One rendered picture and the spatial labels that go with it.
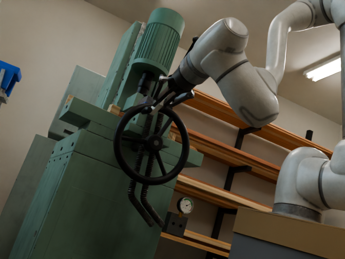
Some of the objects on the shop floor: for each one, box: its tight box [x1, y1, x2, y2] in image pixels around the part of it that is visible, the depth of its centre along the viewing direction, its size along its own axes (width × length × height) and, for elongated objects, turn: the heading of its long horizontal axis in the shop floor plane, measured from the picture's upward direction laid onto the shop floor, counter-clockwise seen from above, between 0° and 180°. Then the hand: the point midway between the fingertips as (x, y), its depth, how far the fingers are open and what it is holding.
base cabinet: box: [8, 151, 174, 259], centre depth 150 cm, size 45×58×71 cm
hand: (156, 106), depth 116 cm, fingers closed
